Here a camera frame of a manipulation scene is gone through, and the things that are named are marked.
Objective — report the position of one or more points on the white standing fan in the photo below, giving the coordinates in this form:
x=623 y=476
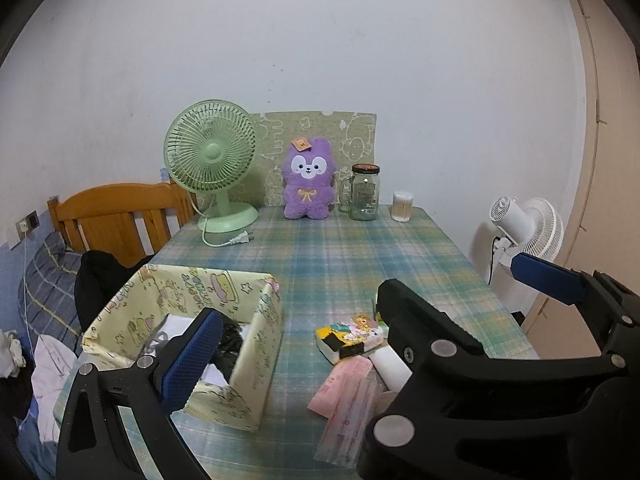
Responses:
x=525 y=225

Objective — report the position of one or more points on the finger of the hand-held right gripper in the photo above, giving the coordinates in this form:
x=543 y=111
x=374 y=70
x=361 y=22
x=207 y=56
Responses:
x=547 y=277
x=425 y=325

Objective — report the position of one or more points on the white grey crumpled cloth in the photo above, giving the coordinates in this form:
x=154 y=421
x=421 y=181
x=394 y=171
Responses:
x=10 y=355

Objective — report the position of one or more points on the black garment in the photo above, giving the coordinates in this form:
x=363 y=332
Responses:
x=100 y=285

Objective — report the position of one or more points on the plaid tablecloth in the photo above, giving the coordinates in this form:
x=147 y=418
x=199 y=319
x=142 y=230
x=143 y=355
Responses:
x=340 y=260

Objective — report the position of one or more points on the wall socket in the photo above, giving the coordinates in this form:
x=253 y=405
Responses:
x=27 y=222

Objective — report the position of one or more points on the pink packet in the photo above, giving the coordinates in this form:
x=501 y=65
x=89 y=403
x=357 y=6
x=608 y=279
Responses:
x=345 y=385

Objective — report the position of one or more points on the white roll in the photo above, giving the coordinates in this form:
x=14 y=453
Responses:
x=395 y=367

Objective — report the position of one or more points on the clear plastic packet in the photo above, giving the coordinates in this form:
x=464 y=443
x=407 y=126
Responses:
x=350 y=430

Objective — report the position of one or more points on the blue plaid bedding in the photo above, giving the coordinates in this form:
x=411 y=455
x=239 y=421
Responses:
x=47 y=285

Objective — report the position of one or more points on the glass jar with black lid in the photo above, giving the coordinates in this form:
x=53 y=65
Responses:
x=364 y=195

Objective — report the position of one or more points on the yellow cartoon print box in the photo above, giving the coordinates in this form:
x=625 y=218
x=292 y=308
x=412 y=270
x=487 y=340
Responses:
x=200 y=285

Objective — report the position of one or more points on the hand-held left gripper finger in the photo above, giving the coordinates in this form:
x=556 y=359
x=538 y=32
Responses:
x=192 y=360

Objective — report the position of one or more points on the green desk fan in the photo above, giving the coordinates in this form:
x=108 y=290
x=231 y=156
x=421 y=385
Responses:
x=210 y=155

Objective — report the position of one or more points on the cartoon print tissue packet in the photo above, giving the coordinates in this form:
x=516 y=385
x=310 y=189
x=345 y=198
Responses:
x=350 y=337

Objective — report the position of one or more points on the white paper sheet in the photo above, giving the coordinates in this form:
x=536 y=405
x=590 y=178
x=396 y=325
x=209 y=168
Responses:
x=175 y=326

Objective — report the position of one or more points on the purple plush toy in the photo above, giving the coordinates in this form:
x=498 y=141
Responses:
x=306 y=185

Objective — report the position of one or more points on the pale pink garment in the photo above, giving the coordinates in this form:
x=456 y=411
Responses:
x=47 y=380

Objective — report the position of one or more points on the cotton swab container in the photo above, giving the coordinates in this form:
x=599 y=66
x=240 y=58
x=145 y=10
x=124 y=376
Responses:
x=402 y=207

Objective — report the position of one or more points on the wooden bed headboard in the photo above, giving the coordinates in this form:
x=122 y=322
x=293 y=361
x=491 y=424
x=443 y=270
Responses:
x=110 y=210

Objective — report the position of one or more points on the black fabric item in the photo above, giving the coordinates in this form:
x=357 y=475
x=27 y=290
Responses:
x=230 y=345

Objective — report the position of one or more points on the beige door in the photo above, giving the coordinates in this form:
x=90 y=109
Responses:
x=600 y=160

